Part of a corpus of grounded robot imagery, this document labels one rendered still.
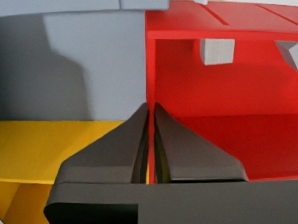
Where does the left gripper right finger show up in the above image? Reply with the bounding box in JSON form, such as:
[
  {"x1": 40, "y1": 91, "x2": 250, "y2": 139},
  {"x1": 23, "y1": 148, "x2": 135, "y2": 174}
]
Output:
[{"x1": 154, "y1": 102, "x2": 249, "y2": 184}]

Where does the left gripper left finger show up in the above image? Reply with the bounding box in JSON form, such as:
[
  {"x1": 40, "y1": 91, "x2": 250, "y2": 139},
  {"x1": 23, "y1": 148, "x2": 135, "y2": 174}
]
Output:
[{"x1": 52, "y1": 102, "x2": 149, "y2": 186}]

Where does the dark blue-grey shelf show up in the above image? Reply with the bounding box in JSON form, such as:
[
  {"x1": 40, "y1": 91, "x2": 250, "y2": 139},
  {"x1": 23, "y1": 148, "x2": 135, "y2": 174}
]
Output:
[{"x1": 0, "y1": 0, "x2": 170, "y2": 121}]

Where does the yellow open bin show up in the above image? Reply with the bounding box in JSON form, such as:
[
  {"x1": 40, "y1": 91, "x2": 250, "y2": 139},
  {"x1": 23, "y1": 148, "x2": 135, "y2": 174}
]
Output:
[{"x1": 0, "y1": 121, "x2": 124, "y2": 224}]

